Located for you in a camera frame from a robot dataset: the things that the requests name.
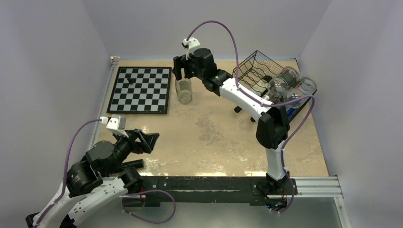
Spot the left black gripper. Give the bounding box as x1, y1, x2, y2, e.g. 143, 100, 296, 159
105, 127, 159, 176

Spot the tall clear glass bottle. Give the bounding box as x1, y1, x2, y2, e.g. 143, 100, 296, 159
175, 79, 192, 105

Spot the round clear bottle silver cap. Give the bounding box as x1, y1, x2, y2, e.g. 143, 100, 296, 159
267, 66, 300, 104

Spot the blue square glass bottle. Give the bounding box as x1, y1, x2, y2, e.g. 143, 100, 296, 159
285, 94, 315, 122

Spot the small clear bottle silver cap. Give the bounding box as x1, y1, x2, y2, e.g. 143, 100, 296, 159
285, 76, 317, 111

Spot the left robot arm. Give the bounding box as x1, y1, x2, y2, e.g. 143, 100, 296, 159
26, 129, 160, 228

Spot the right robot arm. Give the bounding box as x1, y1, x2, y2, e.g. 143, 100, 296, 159
173, 48, 291, 193

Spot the black microphone silver head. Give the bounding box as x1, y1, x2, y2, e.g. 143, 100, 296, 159
115, 159, 144, 173

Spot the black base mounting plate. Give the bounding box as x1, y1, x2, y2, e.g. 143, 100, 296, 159
122, 175, 298, 210

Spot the black white chessboard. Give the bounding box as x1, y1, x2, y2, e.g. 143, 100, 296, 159
107, 66, 172, 114

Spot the black chess pawn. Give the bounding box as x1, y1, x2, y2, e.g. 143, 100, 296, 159
125, 76, 135, 85

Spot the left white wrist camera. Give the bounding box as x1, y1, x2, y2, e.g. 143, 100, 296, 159
106, 114, 128, 138

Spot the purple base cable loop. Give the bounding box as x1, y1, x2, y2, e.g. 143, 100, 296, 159
122, 189, 177, 225

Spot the black wire wine rack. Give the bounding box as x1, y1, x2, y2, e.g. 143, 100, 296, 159
232, 50, 317, 124

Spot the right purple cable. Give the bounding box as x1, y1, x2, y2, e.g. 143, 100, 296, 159
185, 20, 316, 177

